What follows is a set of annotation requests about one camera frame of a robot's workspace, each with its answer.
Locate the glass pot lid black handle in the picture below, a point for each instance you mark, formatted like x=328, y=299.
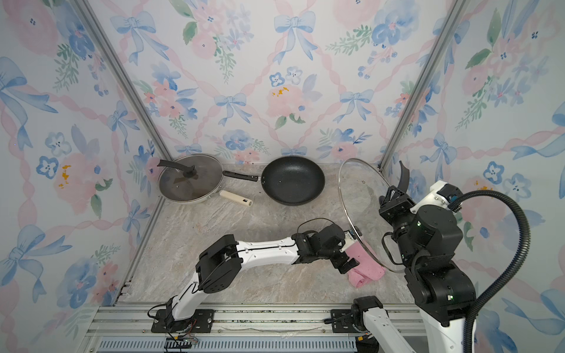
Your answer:
x=359, y=184

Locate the aluminium frame post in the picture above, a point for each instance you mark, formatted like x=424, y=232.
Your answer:
x=452, y=20
x=87, y=16

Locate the pink cloth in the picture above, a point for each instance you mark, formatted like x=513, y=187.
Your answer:
x=366, y=271

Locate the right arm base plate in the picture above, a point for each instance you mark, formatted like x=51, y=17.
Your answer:
x=342, y=322

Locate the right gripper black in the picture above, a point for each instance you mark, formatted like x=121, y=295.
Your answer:
x=390, y=207

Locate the aluminium frame post left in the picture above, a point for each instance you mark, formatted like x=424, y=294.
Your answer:
x=87, y=16

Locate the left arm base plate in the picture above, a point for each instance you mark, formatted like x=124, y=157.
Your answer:
x=200, y=322

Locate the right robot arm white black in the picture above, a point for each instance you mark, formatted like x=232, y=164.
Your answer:
x=427, y=235

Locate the black frying pan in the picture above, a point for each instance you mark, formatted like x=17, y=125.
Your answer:
x=289, y=180

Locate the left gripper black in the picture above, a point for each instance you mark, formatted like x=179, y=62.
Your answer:
x=347, y=266

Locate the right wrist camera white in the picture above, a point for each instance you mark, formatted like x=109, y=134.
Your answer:
x=441, y=194

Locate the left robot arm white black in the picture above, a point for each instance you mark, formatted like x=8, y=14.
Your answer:
x=221, y=263

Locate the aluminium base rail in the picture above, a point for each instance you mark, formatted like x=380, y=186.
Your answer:
x=259, y=328

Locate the aluminium frame post right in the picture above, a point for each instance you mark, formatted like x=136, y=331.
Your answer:
x=452, y=20

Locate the glass lid on steel pan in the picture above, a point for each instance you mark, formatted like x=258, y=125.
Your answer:
x=190, y=176

